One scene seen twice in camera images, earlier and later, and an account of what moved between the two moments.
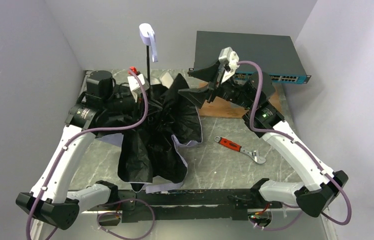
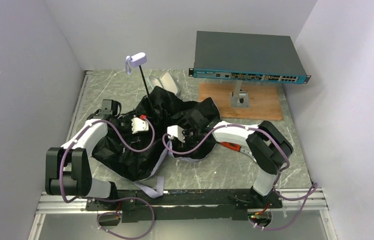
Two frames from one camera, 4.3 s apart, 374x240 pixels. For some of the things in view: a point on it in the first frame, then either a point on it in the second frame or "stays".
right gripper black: (213, 84) → (184, 133)
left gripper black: (148, 100) → (129, 117)
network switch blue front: (277, 55) stays
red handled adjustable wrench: (259, 159) stays
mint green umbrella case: (165, 79) stays
